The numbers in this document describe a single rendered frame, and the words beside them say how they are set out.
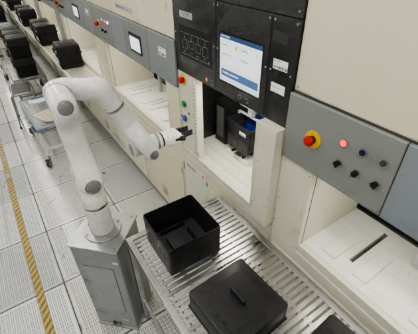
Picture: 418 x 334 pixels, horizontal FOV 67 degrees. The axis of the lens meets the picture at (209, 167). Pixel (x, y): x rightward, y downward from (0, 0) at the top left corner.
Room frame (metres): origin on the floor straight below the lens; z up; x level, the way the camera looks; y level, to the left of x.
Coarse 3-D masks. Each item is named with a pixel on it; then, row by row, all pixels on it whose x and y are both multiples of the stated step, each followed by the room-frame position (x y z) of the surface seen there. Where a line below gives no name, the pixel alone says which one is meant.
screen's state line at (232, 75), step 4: (224, 68) 1.45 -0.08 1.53; (224, 72) 1.45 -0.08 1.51; (228, 72) 1.42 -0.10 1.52; (232, 72) 1.40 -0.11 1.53; (228, 76) 1.42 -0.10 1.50; (232, 76) 1.40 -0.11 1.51; (236, 76) 1.37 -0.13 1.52; (240, 76) 1.35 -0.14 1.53; (236, 80) 1.37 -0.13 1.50; (240, 80) 1.35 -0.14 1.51; (244, 80) 1.33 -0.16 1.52; (248, 80) 1.30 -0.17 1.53; (244, 84) 1.33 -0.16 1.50; (248, 84) 1.30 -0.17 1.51; (252, 84) 1.28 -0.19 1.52; (256, 84) 1.26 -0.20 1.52; (252, 88) 1.28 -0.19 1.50; (256, 88) 1.26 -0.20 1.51
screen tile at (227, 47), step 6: (222, 42) 1.46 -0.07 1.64; (228, 42) 1.43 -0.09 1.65; (222, 48) 1.46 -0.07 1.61; (228, 48) 1.43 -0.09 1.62; (234, 54) 1.39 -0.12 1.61; (222, 60) 1.46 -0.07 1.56; (228, 60) 1.42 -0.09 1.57; (234, 60) 1.39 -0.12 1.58; (228, 66) 1.42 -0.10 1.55; (234, 66) 1.39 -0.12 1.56
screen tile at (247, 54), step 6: (240, 48) 1.36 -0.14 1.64; (240, 54) 1.36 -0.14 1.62; (246, 54) 1.32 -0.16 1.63; (252, 54) 1.29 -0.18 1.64; (240, 60) 1.35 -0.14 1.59; (252, 60) 1.29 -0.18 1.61; (258, 60) 1.26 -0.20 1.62; (240, 66) 1.35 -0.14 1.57; (246, 66) 1.32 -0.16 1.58; (258, 66) 1.26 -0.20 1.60; (240, 72) 1.35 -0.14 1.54; (246, 72) 1.32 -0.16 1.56; (252, 72) 1.29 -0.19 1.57; (258, 72) 1.26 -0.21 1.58
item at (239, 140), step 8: (240, 104) 1.74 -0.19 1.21; (240, 112) 1.79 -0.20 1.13; (248, 112) 1.72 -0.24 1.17; (232, 120) 1.77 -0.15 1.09; (240, 120) 1.81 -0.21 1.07; (256, 120) 1.67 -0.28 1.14; (232, 128) 1.71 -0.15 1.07; (240, 128) 1.64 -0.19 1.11; (232, 136) 1.70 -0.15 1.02; (240, 136) 1.64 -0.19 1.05; (248, 136) 1.58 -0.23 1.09; (232, 144) 1.70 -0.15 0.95; (240, 144) 1.64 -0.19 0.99; (248, 144) 1.58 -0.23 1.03; (248, 152) 1.58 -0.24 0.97
